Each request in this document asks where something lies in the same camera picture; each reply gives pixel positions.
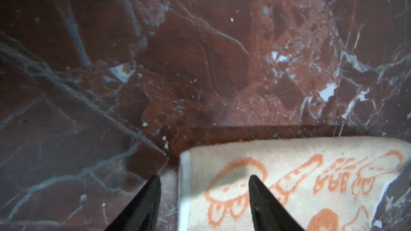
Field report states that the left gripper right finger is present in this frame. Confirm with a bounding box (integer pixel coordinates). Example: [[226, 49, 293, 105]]
[[248, 175, 304, 231]]

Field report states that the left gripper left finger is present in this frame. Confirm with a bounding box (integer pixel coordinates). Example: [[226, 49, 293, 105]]
[[106, 175, 161, 231]]

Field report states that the orange bunny pattern towel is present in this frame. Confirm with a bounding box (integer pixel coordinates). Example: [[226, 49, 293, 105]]
[[178, 136, 411, 231]]

